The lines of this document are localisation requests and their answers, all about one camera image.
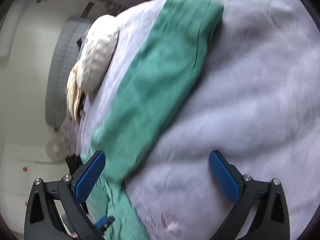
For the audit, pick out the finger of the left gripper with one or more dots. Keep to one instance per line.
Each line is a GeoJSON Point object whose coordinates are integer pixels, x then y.
{"type": "Point", "coordinates": [104, 222]}

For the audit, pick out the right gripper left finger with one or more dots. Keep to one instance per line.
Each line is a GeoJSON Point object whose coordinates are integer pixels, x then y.
{"type": "Point", "coordinates": [42, 219]}

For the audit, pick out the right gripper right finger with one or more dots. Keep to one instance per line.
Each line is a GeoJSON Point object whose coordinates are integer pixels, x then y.
{"type": "Point", "coordinates": [271, 220]}

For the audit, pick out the green jacket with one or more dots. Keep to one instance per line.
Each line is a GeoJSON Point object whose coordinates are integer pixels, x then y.
{"type": "Point", "coordinates": [153, 89]}

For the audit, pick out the black garment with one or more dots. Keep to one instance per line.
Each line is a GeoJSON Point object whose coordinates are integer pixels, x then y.
{"type": "Point", "coordinates": [73, 162]}

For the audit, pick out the round white fan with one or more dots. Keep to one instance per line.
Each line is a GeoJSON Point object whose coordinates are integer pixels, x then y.
{"type": "Point", "coordinates": [56, 149]}

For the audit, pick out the lavender bed blanket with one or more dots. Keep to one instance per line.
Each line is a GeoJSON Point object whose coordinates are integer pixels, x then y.
{"type": "Point", "coordinates": [257, 102]}

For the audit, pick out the beige striped cloth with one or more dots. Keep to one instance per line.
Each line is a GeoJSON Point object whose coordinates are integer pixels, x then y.
{"type": "Point", "coordinates": [74, 95]}

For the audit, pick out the cream textured pillow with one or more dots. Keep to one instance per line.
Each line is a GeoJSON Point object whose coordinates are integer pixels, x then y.
{"type": "Point", "coordinates": [98, 49]}

